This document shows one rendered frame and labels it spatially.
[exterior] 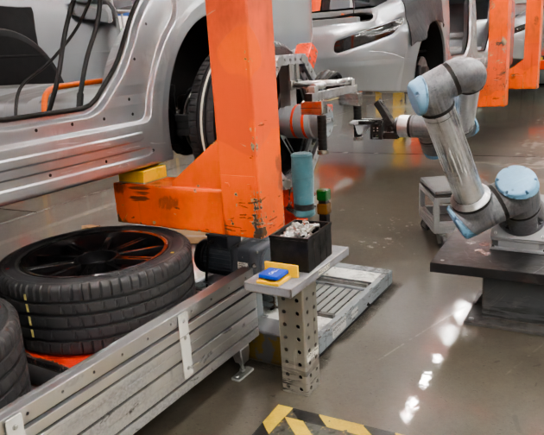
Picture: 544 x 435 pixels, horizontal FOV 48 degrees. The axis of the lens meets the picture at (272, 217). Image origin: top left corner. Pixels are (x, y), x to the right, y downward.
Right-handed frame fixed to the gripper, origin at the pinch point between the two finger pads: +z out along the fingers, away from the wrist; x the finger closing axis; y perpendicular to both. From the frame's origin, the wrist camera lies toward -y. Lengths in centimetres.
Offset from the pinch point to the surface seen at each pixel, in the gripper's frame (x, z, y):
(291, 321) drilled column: -81, -11, 56
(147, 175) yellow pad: -70, 55, 12
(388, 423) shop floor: -83, -45, 83
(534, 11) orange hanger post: 539, 9, -54
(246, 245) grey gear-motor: -52, 25, 43
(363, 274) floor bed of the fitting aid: 15, 4, 75
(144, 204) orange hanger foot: -74, 55, 22
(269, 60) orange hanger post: -62, 3, -28
